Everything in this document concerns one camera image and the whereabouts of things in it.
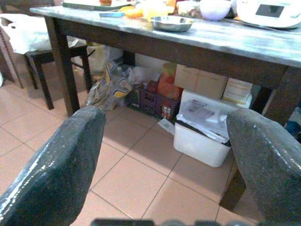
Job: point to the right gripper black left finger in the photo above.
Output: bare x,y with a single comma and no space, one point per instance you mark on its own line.
54,179

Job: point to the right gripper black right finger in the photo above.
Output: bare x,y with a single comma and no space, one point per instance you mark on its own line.
270,169

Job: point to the white plastic bin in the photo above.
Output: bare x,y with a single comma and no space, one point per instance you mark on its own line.
197,148

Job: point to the cream carton box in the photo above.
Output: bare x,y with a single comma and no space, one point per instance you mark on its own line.
237,90

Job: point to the stack of printed papers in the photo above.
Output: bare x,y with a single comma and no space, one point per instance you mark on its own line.
202,115

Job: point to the clear bag with yellow print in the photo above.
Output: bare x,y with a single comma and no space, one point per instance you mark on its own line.
110,91

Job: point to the loose paper sheet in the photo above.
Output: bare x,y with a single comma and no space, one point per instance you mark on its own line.
167,126

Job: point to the brown cardboard box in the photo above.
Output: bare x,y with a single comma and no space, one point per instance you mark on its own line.
200,80

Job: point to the dark wooden chair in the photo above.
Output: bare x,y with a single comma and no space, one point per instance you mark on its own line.
43,57

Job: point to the purple plastic crate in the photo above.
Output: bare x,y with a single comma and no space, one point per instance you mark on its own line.
150,101

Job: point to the cream sack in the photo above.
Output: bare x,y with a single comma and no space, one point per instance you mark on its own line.
96,58

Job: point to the orange plastic bag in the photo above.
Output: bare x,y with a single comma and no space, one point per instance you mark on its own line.
168,87

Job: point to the small red box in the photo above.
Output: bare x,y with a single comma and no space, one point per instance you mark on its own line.
152,86

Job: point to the white box with dark print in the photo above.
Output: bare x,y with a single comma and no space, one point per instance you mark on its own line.
117,57

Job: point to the crumpled white bag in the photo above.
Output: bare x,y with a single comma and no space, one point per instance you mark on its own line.
143,74

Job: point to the yellow green jar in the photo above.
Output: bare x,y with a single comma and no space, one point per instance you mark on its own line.
169,68

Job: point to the white plastic bag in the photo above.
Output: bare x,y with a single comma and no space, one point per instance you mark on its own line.
26,33

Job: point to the white kitchen cooking machine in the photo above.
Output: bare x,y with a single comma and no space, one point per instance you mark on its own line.
249,11

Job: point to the dark wooden dining table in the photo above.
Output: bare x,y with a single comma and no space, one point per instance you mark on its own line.
164,49

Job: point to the purple plastic bowl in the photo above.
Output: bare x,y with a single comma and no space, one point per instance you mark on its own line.
215,11

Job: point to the steel tongs with orange tips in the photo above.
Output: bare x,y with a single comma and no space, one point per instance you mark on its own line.
113,14

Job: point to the stainless steel bowl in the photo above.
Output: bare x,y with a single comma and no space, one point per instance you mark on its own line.
171,24

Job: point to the green rimmed tray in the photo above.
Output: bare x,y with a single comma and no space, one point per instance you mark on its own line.
82,5

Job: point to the clear lidded food container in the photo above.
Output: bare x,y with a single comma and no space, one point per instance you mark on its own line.
188,9

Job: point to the small jar with red content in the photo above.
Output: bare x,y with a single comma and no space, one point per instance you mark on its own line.
105,2

